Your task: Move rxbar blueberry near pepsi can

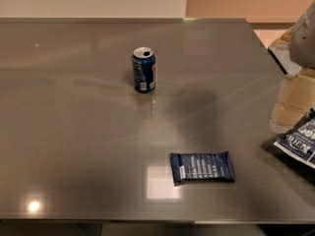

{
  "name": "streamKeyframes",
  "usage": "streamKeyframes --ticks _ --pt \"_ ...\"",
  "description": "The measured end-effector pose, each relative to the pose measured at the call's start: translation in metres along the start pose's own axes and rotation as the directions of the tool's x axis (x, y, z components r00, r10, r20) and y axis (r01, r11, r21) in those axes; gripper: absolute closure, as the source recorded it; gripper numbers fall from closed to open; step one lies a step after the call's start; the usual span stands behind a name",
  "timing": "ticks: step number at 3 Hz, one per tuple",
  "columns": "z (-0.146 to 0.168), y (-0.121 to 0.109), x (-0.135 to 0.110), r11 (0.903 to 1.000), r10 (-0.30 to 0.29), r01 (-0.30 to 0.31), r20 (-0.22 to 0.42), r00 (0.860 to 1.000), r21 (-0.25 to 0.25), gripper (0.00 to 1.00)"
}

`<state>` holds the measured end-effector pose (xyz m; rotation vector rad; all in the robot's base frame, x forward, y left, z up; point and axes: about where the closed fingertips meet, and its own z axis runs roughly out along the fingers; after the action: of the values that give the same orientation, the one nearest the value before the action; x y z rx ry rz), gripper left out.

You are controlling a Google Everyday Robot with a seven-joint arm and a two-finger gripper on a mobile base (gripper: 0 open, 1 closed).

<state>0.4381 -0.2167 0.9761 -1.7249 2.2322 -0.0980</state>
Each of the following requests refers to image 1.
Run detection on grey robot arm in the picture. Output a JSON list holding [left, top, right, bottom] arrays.
[[268, 2, 315, 134]]

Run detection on blue pepsi can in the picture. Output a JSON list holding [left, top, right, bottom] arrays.
[[132, 47, 157, 93]]

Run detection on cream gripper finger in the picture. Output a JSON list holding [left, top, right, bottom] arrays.
[[269, 102, 306, 134], [278, 68, 315, 112]]

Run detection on blue white chip bag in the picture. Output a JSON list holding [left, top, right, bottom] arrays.
[[274, 118, 315, 169]]

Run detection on blue rxbar blueberry wrapper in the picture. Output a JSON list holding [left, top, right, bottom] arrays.
[[170, 151, 235, 183]]

